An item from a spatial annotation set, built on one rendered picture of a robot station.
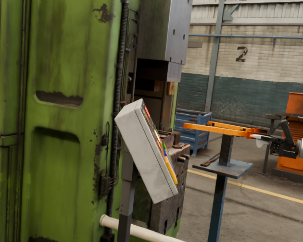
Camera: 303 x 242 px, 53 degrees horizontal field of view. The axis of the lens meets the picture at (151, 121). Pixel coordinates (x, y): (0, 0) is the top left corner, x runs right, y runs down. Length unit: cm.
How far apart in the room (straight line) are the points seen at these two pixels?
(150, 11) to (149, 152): 80
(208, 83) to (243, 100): 119
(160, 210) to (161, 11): 94
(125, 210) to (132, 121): 37
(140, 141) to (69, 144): 65
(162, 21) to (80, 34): 37
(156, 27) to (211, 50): 815
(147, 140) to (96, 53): 55
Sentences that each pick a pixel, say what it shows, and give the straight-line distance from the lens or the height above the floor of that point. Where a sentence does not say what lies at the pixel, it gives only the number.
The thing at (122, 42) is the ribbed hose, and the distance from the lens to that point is 133.
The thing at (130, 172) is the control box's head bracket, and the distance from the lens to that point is 106.
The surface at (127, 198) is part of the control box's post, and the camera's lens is 110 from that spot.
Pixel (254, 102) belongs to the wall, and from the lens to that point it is 912.
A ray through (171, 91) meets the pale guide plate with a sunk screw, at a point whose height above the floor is 120.
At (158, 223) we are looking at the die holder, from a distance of 160.
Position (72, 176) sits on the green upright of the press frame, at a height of 79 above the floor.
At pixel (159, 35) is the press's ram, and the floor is 148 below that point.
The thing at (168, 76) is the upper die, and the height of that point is 129.
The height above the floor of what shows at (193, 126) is 106.
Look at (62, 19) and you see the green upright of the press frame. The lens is 150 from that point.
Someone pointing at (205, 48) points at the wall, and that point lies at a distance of 968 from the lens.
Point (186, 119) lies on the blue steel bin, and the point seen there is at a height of 60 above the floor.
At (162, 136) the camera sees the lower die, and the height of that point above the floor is 99.
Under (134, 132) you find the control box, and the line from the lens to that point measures 87.
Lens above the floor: 129
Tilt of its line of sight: 9 degrees down
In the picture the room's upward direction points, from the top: 6 degrees clockwise
